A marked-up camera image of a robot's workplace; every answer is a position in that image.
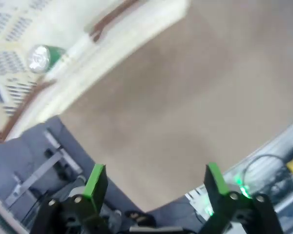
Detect grey metal table frame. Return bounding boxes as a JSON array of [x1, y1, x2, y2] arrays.
[[4, 129, 85, 210]]

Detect aluminium frame rail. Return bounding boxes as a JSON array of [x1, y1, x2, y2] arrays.
[[185, 117, 293, 220]]

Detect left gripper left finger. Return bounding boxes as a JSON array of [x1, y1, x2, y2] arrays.
[[36, 163, 109, 234]]

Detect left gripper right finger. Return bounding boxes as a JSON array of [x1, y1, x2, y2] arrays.
[[199, 162, 284, 234]]

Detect cream basket with brown rim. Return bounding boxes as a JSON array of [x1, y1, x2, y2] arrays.
[[0, 0, 189, 143]]

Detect black cable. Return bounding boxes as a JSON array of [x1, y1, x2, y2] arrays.
[[241, 154, 293, 210]]

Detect green beer can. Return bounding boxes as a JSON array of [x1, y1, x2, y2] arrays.
[[27, 44, 67, 74]]

